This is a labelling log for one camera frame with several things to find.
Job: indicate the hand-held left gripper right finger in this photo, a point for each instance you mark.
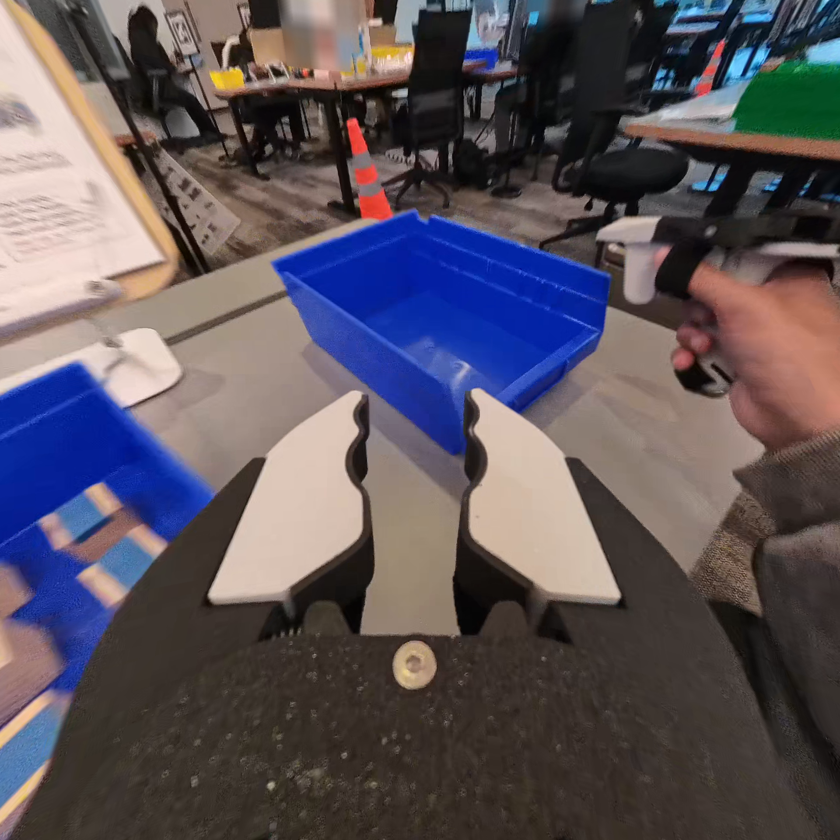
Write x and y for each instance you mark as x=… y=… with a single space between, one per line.
x=538 y=518

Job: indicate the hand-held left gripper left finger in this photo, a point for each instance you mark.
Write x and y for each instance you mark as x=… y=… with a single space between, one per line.
x=295 y=518

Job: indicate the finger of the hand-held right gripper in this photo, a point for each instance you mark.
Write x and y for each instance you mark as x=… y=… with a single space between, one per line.
x=623 y=229

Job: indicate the blue plastic bin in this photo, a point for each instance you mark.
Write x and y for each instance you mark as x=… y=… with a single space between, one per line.
x=367 y=367
x=65 y=426

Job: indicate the person's right forearm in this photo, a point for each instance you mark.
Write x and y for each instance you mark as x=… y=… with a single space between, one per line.
x=800 y=558

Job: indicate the person's right hand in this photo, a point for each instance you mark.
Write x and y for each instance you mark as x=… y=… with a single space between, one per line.
x=787 y=348

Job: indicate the black office chair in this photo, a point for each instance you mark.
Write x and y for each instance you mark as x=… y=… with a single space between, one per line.
x=623 y=170
x=433 y=98

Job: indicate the orange traffic cone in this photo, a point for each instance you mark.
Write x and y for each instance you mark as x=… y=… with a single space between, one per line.
x=367 y=184
x=712 y=72

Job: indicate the black backpack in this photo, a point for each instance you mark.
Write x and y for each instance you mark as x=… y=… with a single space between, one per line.
x=471 y=164

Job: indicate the white stand with wooden board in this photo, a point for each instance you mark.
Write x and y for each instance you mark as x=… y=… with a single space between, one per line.
x=151 y=367

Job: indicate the long wooden top table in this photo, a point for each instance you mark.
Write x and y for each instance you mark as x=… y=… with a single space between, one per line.
x=367 y=82

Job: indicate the leaning printed board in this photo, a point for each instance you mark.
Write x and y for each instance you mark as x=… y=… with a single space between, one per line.
x=197 y=203

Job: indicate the black stand pole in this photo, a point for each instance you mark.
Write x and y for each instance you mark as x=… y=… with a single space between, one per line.
x=164 y=190

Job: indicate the printed instruction sheet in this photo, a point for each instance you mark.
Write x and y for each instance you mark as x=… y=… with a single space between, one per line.
x=65 y=216

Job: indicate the yellow container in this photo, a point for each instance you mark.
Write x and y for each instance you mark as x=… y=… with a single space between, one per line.
x=228 y=79

